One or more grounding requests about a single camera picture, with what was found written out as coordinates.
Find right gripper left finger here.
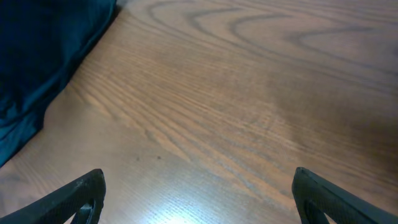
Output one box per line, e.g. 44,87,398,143
1,169,106,224

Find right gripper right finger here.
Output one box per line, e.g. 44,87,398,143
292,167,397,224

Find navy blue shorts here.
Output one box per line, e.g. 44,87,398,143
1,0,117,165

